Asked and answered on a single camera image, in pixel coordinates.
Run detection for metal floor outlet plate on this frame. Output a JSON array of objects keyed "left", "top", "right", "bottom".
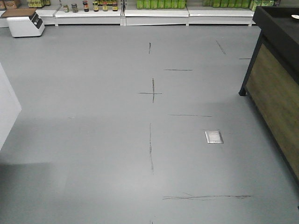
[{"left": 205, "top": 131, "right": 224, "bottom": 144}]

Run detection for black wooden display stand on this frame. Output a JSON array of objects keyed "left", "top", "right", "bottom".
[{"left": 239, "top": 6, "right": 299, "bottom": 180}]

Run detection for right row green bottles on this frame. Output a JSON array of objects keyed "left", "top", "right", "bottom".
[{"left": 202, "top": 0, "right": 250, "bottom": 8}]

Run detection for green snack bags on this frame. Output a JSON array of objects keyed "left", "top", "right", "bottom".
[{"left": 249, "top": 0, "right": 274, "bottom": 12}]

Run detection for white box appliance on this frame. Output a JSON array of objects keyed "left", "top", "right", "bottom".
[{"left": 2, "top": 8, "right": 45, "bottom": 38}]

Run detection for green lidded jar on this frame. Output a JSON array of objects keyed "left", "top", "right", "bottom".
[{"left": 63, "top": 4, "right": 69, "bottom": 13}]

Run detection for row of green bottles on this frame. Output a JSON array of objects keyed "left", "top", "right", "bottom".
[{"left": 136, "top": 0, "right": 186, "bottom": 9}]

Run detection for white store shelf unit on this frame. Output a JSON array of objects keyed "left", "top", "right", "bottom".
[{"left": 0, "top": 0, "right": 257, "bottom": 27}]

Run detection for dark green jar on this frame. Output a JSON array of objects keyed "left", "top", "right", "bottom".
[{"left": 71, "top": 3, "right": 78, "bottom": 13}]

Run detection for yellow label jar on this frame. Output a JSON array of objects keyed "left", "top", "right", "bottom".
[{"left": 93, "top": 1, "right": 99, "bottom": 12}]

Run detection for red lidded dark jar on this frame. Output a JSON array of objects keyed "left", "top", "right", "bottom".
[{"left": 82, "top": 0, "right": 89, "bottom": 12}]

